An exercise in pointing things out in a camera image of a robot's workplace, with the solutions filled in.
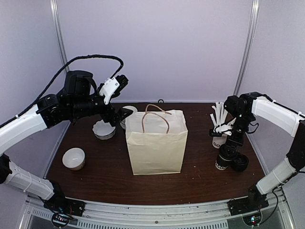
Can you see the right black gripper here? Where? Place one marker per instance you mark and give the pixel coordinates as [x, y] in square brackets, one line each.
[230, 140]

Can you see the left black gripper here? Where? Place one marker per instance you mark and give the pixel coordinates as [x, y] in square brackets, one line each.
[115, 120]

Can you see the black paper coffee cup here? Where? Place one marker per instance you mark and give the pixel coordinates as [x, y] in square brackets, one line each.
[222, 161]

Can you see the cream paper bag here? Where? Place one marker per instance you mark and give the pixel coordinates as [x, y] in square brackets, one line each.
[156, 141]

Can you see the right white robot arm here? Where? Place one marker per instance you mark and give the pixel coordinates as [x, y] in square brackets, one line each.
[282, 134]

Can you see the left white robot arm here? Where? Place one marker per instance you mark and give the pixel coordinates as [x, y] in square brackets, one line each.
[80, 97]

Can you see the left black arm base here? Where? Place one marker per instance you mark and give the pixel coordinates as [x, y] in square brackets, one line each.
[60, 204]

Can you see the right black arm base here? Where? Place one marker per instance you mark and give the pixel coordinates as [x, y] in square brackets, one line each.
[245, 205]

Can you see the stack of paper cups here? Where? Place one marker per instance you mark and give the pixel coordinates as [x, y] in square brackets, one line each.
[130, 110]

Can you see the white cup holding straws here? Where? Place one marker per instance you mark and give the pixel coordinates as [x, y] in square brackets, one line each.
[218, 141]

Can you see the stack of black lids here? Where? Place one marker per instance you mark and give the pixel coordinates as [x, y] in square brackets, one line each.
[240, 163]

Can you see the white scalloped bowl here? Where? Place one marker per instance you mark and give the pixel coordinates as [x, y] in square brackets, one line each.
[103, 131]

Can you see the white round bowl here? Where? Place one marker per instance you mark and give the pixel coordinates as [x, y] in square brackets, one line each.
[74, 159]

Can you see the aluminium front rail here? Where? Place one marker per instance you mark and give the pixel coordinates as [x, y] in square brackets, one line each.
[209, 215]

